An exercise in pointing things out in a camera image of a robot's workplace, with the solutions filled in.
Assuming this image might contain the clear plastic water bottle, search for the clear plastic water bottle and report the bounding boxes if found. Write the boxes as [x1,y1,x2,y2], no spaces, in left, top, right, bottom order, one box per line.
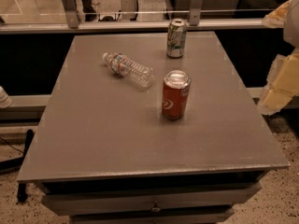
[102,52,156,91]

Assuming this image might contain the grey metal railing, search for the grey metal railing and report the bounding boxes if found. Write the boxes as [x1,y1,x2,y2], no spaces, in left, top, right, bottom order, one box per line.
[0,0,299,35]

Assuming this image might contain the orange soda can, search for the orange soda can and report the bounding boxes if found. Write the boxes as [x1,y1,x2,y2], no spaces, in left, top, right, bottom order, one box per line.
[162,70,191,119]

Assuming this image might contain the green white soda can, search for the green white soda can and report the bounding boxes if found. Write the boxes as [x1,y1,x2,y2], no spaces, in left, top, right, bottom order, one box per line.
[166,18,187,58]

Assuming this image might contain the round drawer knob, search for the round drawer knob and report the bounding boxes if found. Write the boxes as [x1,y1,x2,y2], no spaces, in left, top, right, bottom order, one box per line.
[150,204,162,213]

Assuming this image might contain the grey drawer cabinet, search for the grey drawer cabinet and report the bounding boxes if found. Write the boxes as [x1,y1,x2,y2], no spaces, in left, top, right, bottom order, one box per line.
[18,32,288,224]

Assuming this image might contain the white cup edge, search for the white cup edge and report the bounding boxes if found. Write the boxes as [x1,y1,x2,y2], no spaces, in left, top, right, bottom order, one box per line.
[0,86,12,108]

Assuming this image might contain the black stand leg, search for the black stand leg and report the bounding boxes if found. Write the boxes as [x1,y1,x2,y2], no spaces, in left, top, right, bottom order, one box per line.
[0,128,36,203]

